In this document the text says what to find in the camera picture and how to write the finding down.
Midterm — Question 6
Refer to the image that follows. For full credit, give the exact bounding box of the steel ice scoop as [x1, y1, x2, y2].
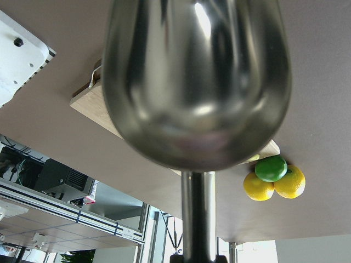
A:
[102, 1, 292, 262]

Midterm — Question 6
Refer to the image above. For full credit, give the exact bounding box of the bamboo cutting board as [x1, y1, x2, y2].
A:
[70, 59, 280, 165]

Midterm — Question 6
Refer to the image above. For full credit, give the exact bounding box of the yellow lemon near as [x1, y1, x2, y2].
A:
[243, 172, 275, 202]

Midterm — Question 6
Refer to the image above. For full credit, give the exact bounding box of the yellow lemon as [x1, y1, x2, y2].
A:
[243, 172, 275, 202]
[274, 165, 305, 199]

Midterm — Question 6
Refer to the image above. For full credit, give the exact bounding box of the green lime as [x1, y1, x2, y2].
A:
[254, 155, 287, 182]

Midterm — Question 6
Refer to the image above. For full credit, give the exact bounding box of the yellow lemon far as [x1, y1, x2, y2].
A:
[274, 165, 305, 199]

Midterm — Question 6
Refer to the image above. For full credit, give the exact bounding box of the black control box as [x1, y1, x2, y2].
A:
[34, 159, 95, 202]

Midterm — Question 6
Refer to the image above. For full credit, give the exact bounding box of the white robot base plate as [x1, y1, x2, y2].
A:
[1, 12, 56, 106]

